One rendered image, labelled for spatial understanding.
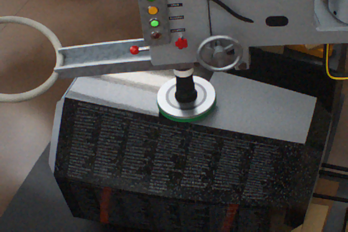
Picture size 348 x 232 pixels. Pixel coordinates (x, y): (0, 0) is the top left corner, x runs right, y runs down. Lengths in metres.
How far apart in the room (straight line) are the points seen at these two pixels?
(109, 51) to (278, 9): 0.66
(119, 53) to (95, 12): 2.24
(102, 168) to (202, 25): 0.77
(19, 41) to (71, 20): 0.47
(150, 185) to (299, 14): 0.89
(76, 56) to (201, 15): 0.54
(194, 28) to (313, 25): 0.42
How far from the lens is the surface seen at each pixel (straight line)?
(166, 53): 1.80
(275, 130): 2.02
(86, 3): 4.36
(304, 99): 2.14
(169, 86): 2.11
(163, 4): 1.65
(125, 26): 3.98
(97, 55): 2.00
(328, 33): 1.84
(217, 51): 1.73
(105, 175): 2.19
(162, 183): 2.10
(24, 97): 1.83
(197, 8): 1.69
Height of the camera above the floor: 2.34
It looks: 45 degrees down
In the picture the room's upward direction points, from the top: 7 degrees counter-clockwise
